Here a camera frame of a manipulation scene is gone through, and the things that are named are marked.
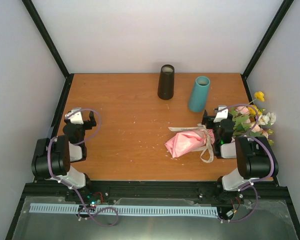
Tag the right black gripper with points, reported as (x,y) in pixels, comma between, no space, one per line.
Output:
(208,119)

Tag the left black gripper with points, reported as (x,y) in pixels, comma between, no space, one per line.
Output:
(89,125)

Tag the artificial flower bunch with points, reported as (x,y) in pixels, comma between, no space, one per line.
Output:
(250,120)

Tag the cream printed ribbon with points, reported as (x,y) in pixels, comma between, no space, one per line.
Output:
(207,147)

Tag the pink bouquet wrapping paper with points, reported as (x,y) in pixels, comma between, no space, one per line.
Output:
(185,143)

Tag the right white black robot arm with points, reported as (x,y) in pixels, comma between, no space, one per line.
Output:
(254,156)

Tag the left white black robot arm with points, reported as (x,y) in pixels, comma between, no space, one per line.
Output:
(53,158)

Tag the teal cone vase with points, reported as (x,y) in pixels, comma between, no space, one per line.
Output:
(199,94)

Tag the black cone vase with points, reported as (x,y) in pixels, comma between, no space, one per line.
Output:
(166,82)

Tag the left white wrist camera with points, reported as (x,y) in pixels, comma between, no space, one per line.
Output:
(74,116)

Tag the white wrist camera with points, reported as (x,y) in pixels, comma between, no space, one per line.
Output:
(221,113)
(74,116)

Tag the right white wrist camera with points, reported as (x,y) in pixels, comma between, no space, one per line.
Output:
(221,113)

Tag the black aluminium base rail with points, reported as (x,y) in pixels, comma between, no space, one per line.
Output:
(203,192)

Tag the light blue cable duct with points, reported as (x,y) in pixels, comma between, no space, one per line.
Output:
(130,210)

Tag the left black frame post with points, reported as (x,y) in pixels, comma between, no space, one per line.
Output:
(35,16)

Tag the black frame post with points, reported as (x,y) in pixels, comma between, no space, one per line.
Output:
(273,26)
(35,16)

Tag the right black frame post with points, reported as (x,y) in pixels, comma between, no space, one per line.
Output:
(273,26)

